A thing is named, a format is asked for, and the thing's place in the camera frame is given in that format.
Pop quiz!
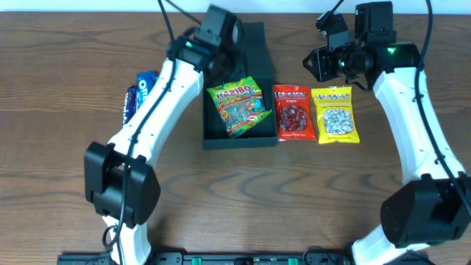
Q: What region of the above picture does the Haribo worms gummy bag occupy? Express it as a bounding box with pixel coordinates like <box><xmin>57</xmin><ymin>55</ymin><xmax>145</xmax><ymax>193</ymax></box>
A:
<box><xmin>206</xmin><ymin>77</ymin><xmax>272</xmax><ymax>138</ymax></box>

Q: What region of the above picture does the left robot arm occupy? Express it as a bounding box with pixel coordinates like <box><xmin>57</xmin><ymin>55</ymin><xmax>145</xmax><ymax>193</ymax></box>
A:
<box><xmin>84</xmin><ymin>5</ymin><xmax>244</xmax><ymax>264</ymax></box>

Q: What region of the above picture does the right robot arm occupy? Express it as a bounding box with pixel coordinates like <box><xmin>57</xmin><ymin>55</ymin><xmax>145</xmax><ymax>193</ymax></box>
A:
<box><xmin>302</xmin><ymin>1</ymin><xmax>470</xmax><ymax>264</ymax></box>

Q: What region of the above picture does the blue Oreo cookie pack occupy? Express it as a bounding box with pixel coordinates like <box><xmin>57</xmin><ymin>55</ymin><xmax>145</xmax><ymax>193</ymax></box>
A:
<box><xmin>137</xmin><ymin>71</ymin><xmax>157</xmax><ymax>109</ymax></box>

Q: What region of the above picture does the yellow Hacks candy bag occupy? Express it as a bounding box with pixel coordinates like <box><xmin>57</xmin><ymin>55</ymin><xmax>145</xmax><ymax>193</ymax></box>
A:
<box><xmin>311</xmin><ymin>86</ymin><xmax>360</xmax><ymax>144</ymax></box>

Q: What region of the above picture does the red Hacks candy bag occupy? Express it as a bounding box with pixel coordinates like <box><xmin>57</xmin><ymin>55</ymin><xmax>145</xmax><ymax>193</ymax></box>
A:
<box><xmin>274</xmin><ymin>85</ymin><xmax>316</xmax><ymax>141</ymax></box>

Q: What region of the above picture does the dark green open box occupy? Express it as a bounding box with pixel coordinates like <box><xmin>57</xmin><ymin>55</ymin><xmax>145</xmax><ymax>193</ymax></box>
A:
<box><xmin>202</xmin><ymin>22</ymin><xmax>278</xmax><ymax>149</ymax></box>

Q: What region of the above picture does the purple Dairy Milk bar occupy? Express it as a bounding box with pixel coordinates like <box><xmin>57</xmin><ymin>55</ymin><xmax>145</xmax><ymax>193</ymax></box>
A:
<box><xmin>122</xmin><ymin>85</ymin><xmax>137</xmax><ymax>126</ymax></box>

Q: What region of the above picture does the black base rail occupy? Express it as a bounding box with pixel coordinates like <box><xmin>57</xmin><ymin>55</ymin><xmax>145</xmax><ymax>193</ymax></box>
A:
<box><xmin>56</xmin><ymin>252</ymin><xmax>353</xmax><ymax>265</ymax></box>

